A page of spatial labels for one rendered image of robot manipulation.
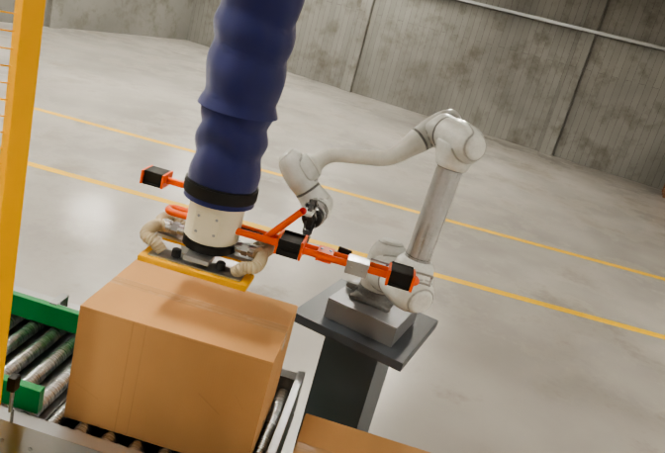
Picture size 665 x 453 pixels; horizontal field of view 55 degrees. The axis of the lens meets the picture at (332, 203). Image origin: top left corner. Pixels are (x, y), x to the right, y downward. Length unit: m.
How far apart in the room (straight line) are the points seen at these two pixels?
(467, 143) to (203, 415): 1.26
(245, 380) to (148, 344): 0.31
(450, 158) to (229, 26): 0.97
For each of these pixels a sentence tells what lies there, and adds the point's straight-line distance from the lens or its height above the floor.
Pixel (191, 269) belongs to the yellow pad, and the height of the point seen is 1.13.
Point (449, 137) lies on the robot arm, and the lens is 2.34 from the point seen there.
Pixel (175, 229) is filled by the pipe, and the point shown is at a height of 1.18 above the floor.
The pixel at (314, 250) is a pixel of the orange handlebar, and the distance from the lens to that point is 1.95.
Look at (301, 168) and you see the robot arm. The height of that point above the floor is 1.37.
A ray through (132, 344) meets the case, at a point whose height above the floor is 0.87.
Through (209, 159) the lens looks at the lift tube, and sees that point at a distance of 1.86.
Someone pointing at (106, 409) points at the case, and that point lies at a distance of 2.19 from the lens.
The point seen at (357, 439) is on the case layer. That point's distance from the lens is 2.42.
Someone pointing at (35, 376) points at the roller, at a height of 0.55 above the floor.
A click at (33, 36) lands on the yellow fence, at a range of 1.65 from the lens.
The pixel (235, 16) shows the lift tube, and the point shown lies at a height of 1.86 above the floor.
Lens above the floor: 1.96
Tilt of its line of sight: 17 degrees down
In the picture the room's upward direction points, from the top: 15 degrees clockwise
